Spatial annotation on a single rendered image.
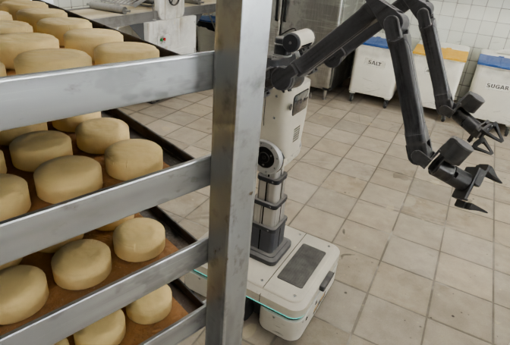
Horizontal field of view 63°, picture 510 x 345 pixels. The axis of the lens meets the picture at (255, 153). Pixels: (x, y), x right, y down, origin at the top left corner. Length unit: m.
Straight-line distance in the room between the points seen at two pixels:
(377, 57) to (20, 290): 4.78
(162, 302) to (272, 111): 1.22
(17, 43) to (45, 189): 0.11
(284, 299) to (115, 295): 1.53
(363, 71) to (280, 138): 3.48
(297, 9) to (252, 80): 4.64
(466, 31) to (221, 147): 5.23
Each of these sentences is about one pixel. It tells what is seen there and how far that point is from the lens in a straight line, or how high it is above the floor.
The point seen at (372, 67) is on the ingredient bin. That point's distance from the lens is 5.04.
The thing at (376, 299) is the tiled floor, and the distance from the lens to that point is 2.36.
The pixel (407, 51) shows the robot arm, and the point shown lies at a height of 1.36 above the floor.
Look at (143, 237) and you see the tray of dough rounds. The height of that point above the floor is 1.33.
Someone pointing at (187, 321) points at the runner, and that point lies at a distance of 0.47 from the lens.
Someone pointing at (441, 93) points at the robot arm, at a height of 1.14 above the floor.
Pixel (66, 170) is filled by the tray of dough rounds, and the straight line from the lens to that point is 0.36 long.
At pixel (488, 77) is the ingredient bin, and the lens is 4.93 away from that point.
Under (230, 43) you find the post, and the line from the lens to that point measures 0.31.
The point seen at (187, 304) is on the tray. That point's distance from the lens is 0.51.
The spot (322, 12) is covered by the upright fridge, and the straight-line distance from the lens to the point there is 4.85.
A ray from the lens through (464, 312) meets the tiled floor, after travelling 2.51.
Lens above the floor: 1.59
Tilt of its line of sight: 27 degrees down
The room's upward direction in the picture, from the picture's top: 5 degrees clockwise
